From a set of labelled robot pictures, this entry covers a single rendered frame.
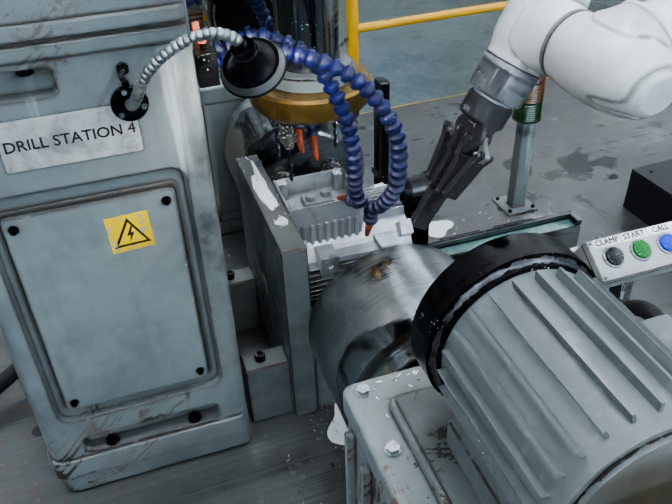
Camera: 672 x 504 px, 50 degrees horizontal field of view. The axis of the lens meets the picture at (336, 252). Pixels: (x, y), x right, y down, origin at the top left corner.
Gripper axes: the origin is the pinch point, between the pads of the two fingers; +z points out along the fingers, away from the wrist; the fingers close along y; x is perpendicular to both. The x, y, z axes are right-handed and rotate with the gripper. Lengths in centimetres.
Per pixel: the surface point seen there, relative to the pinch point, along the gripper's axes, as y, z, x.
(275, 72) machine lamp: 23, -17, -43
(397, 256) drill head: 18.2, 1.0, -14.5
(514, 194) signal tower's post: -34, 3, 47
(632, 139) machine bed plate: -54, -17, 91
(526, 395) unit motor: 58, -10, -28
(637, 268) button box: 20.4, -8.7, 25.5
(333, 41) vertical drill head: -2.4, -18.3, -27.0
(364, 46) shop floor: -353, 36, 161
